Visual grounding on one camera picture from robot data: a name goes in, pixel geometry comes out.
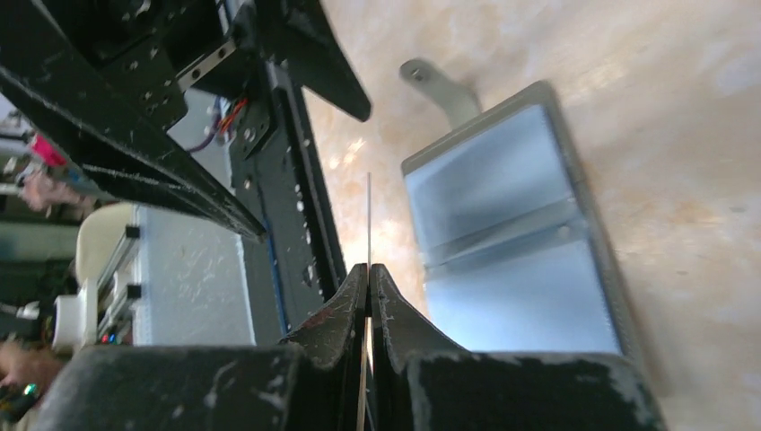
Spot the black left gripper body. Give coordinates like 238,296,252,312
36,1,276,158

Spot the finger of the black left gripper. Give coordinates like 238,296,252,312
1,1,267,242
255,0,372,122

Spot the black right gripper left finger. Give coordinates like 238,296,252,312
34,264,368,430

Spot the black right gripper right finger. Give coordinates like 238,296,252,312
369,264,666,430

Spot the grey card holder wallet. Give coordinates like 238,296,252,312
399,58,643,365

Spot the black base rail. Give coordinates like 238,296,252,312
230,65,346,345

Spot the aluminium frame rail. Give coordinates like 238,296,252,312
96,225,142,345

